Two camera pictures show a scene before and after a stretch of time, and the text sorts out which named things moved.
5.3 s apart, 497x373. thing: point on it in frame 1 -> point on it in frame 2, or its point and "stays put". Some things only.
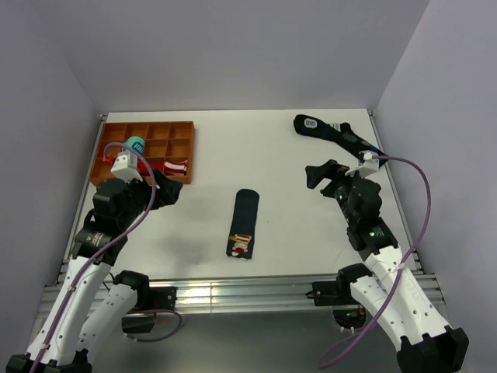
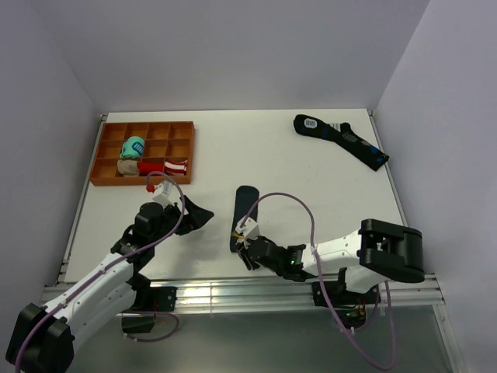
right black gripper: [330, 169] -> [242, 252]
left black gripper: [168, 192] -> [196, 217]
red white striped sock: [171, 168] stays put
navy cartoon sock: [241, 241] stays put
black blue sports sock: [342, 134] stays put
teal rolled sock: [136, 143] stays put
